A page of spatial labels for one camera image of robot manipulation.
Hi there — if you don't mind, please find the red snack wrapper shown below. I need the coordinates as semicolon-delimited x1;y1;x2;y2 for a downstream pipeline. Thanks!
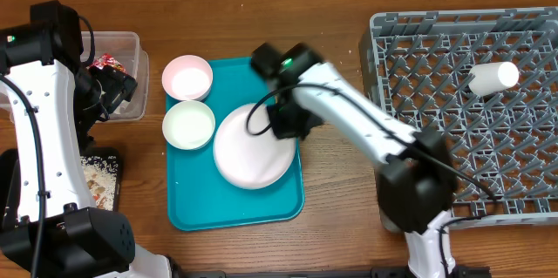
90;53;126;73

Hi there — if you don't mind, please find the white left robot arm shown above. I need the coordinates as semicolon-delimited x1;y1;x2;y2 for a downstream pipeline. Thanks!
1;1;181;277

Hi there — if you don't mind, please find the rice and peanuts pile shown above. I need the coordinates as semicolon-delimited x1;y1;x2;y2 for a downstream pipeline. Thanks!
81;156;119;211

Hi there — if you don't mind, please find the pink bowl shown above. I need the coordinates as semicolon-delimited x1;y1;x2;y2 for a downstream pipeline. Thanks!
161;55;214;101

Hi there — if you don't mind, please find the white paper cup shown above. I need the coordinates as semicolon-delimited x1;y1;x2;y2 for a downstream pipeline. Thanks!
468;62;520;97

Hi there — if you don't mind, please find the grey dishwasher rack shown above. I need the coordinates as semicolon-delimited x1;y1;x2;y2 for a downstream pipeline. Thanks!
359;7;557;228

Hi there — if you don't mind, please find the large white plate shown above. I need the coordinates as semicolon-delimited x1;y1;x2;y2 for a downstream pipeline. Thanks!
214;104;296;190

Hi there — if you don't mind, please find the teal plastic tray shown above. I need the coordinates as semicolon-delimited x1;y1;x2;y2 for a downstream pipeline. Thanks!
167;58;304;231

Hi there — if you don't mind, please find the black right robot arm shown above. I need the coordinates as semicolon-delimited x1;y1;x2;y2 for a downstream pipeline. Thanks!
245;43;458;277

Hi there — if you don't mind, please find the black waste tray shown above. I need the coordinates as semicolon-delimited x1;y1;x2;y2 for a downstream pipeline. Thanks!
1;147;123;211

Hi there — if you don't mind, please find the green-white bowl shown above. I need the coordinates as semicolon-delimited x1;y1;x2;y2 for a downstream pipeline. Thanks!
162;101;216;150

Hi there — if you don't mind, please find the clear plastic bin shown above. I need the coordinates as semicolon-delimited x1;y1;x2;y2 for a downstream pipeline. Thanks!
81;31;150;122

